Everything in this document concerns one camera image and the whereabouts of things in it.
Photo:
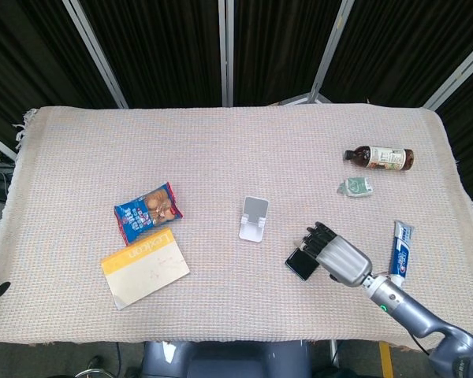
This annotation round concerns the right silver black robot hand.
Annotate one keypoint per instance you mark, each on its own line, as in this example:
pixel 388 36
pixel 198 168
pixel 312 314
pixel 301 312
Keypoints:
pixel 345 258

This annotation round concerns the black smartphone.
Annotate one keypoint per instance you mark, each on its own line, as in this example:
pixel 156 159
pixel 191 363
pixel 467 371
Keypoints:
pixel 299 264

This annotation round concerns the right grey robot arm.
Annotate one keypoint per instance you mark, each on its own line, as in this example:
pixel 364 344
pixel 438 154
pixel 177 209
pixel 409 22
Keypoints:
pixel 402 303

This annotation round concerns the white phone stand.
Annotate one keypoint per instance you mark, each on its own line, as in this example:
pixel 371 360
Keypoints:
pixel 252 220

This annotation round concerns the blue white toothpaste tube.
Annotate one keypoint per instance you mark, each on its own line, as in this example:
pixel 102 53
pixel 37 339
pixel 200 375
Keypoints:
pixel 401 252

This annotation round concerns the crumpled green white packet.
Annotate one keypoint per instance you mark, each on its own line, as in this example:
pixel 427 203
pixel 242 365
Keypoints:
pixel 354 186

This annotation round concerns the grey metal table leg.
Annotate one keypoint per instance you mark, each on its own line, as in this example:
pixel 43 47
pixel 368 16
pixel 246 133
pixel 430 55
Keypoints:
pixel 334 348

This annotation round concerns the brown glass bottle white label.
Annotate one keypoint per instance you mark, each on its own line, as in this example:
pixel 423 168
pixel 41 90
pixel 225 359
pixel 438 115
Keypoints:
pixel 386 157

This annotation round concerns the yellow white Lexicon book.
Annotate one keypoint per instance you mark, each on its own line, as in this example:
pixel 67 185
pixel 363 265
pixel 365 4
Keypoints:
pixel 146 271

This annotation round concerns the beige woven tablecloth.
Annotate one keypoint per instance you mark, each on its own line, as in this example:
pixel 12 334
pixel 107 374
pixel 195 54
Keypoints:
pixel 236 138

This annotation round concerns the grey robot torso base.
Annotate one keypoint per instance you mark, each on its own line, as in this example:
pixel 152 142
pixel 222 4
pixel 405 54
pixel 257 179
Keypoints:
pixel 220 362

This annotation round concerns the blue cookie snack packet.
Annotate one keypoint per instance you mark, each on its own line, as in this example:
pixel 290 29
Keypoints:
pixel 146 212

